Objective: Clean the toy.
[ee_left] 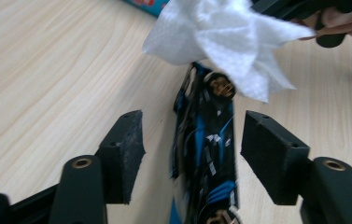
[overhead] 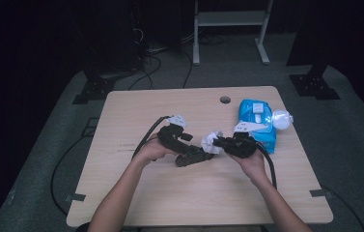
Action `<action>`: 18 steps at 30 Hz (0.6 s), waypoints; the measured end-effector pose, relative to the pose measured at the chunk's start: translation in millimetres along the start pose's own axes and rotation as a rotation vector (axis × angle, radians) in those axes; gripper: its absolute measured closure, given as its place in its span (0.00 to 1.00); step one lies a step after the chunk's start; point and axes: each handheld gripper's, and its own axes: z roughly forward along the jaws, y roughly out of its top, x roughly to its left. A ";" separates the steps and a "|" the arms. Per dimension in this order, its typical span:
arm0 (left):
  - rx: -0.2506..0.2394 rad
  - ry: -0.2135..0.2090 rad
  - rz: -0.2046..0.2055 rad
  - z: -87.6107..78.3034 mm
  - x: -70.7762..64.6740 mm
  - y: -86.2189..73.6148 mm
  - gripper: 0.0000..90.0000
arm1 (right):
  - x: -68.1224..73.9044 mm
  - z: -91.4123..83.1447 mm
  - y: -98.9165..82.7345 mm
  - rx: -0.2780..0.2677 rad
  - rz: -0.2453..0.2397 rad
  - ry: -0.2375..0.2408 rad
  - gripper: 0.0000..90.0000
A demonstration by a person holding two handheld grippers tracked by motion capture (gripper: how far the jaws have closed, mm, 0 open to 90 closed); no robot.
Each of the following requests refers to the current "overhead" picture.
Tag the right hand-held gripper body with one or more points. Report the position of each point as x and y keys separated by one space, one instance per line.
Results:
x=244 y=145

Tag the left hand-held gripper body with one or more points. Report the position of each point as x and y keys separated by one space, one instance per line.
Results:
x=170 y=137

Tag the white wet wipe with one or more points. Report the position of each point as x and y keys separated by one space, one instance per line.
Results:
x=208 y=143

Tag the blue wet wipes pack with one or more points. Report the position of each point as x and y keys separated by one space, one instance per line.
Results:
x=266 y=138

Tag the person's left hand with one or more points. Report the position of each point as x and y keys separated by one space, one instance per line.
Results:
x=152 y=153

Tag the person's right hand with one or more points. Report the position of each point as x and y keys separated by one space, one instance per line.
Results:
x=253 y=167

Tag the black stand base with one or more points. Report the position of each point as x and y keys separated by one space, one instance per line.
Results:
x=314 y=87
x=94 y=90

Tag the grey tape piece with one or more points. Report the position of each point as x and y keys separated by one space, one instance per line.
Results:
x=75 y=197
x=320 y=193

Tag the dark equipment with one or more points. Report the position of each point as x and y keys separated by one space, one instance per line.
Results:
x=112 y=38

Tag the white metal stand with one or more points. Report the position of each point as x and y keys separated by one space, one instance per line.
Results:
x=231 y=17

